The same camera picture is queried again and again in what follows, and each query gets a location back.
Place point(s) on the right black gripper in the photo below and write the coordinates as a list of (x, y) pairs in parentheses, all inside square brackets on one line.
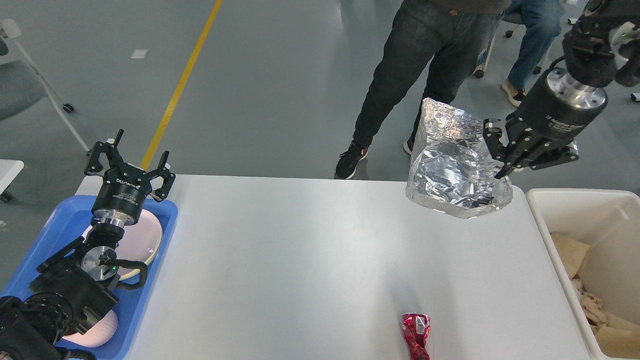
[(558, 108)]

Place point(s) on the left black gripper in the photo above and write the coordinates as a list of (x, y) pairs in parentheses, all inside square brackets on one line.
[(120, 195)]

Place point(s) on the pink plate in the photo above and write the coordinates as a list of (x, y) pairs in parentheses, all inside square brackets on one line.
[(142, 237)]

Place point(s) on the aluminium foil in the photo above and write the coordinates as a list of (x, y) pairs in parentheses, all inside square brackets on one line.
[(451, 169)]

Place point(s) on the brown paper bag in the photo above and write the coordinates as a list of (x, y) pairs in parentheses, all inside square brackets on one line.
[(573, 254), (619, 338)]

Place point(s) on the pink mug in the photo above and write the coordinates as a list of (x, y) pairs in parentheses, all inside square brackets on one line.
[(98, 335)]

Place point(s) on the brown paper ball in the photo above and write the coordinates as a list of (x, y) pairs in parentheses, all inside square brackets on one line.
[(592, 307)]

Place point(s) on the crushed red can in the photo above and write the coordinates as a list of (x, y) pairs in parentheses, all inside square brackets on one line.
[(416, 329)]

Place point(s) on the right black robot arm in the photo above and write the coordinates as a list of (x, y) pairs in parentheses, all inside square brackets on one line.
[(601, 47)]

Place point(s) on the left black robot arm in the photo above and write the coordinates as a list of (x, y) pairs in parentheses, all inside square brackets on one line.
[(75, 286)]

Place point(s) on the white chair top right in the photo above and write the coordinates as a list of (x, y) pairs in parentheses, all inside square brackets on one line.
[(501, 51)]

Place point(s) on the blue plastic tray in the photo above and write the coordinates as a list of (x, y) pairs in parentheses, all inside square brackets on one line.
[(68, 221)]

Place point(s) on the white plastic bin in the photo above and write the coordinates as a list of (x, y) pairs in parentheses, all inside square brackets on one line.
[(608, 222)]

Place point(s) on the white paper on floor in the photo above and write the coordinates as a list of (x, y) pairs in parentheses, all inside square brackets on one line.
[(139, 53)]

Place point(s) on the person in blue jeans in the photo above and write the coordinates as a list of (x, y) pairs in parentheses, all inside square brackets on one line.
[(542, 25)]

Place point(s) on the white side table left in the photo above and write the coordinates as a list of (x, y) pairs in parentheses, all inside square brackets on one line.
[(9, 170)]

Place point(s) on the person in dark clothes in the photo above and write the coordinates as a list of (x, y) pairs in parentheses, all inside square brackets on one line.
[(445, 37)]

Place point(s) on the grey chair left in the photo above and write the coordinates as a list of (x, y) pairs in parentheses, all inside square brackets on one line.
[(22, 84)]

